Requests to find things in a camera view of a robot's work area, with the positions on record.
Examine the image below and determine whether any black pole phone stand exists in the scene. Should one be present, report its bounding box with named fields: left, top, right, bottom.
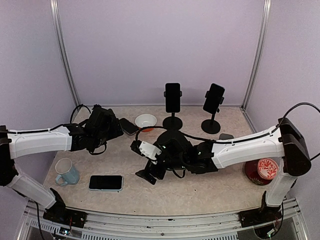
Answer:
left=200, top=91, right=226, bottom=134
left=162, top=112, right=183, bottom=130

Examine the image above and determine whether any orange white bowl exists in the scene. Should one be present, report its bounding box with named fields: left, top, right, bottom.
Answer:
left=134, top=114, right=157, bottom=132

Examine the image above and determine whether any black teal phone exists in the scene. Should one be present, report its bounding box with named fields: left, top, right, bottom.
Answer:
left=163, top=83, right=182, bottom=113

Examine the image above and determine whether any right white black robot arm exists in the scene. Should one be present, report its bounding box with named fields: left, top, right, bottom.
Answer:
left=130, top=117, right=312, bottom=222

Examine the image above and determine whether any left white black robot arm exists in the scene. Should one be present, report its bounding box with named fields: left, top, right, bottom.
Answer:
left=0, top=105, right=124, bottom=223

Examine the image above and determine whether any right flat black phone stand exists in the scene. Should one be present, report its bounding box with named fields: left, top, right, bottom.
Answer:
left=218, top=133, right=234, bottom=140

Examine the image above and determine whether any blue cased bottom phone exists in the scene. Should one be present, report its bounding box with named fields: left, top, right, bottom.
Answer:
left=88, top=175, right=124, bottom=192

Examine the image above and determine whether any light blue mug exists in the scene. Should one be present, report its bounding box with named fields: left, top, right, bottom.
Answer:
left=54, top=158, right=80, bottom=187

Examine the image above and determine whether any dark red saucer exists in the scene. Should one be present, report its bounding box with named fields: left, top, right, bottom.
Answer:
left=243, top=159, right=272, bottom=186

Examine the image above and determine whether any red patterned bowl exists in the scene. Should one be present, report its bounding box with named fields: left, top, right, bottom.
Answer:
left=257, top=158, right=279, bottom=180

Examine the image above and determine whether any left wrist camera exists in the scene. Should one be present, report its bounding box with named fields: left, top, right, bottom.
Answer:
left=92, top=104, right=102, bottom=110

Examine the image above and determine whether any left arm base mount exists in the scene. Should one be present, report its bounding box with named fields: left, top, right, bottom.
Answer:
left=43, top=188, right=88, bottom=229

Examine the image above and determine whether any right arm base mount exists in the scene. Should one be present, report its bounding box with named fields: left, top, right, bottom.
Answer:
left=238, top=191, right=283, bottom=228

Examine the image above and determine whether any left aluminium frame post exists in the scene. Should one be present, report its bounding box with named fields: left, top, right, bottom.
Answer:
left=50, top=0, right=81, bottom=106

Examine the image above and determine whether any aluminium frame post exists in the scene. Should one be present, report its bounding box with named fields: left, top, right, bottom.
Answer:
left=50, top=0, right=81, bottom=106
left=241, top=0, right=272, bottom=112

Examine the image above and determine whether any right aluminium frame post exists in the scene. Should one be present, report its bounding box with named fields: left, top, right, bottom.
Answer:
left=241, top=0, right=272, bottom=112

